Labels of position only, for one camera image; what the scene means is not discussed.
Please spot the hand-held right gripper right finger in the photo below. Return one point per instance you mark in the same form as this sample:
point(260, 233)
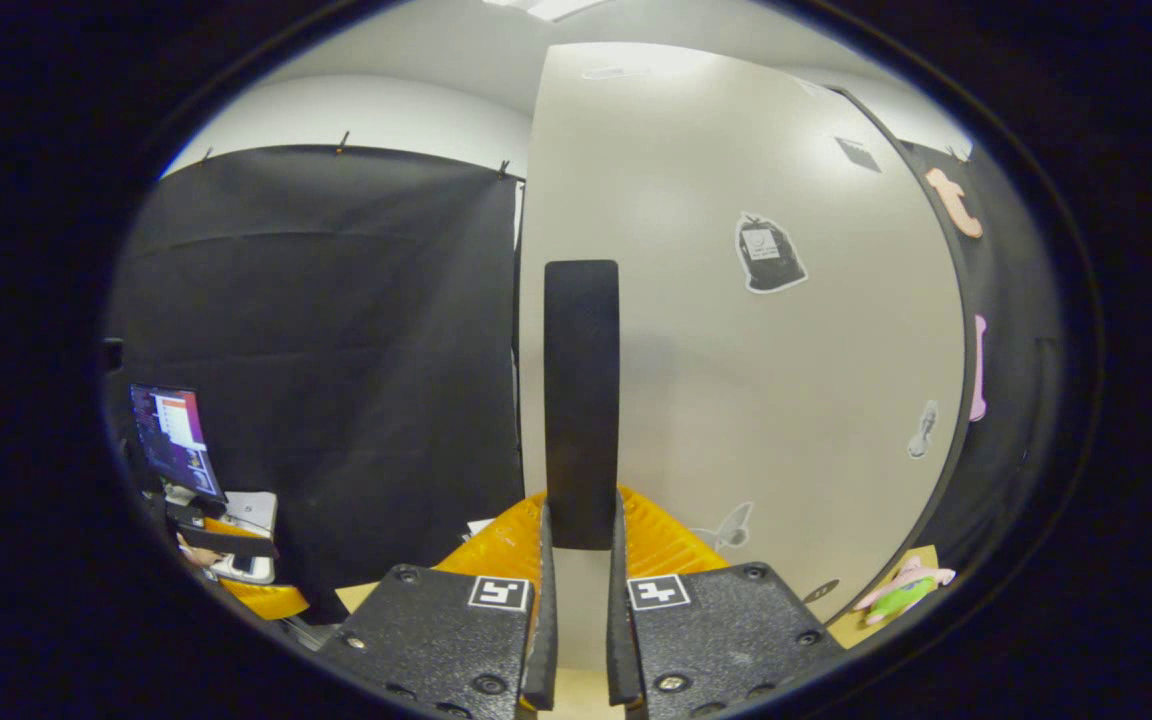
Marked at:
point(619, 640)

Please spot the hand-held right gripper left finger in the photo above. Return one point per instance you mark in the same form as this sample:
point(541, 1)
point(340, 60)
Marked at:
point(541, 640)

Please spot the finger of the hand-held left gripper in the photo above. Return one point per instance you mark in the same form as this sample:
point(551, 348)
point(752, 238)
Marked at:
point(266, 600)
point(231, 542)

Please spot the computer monitor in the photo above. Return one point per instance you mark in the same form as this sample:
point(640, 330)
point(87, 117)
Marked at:
point(176, 440)

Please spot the pink and green toy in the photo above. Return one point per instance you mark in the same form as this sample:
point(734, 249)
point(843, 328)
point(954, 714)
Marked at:
point(901, 592)

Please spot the ceiling light panel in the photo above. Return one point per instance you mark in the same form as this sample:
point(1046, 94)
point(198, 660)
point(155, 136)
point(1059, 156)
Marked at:
point(546, 8)

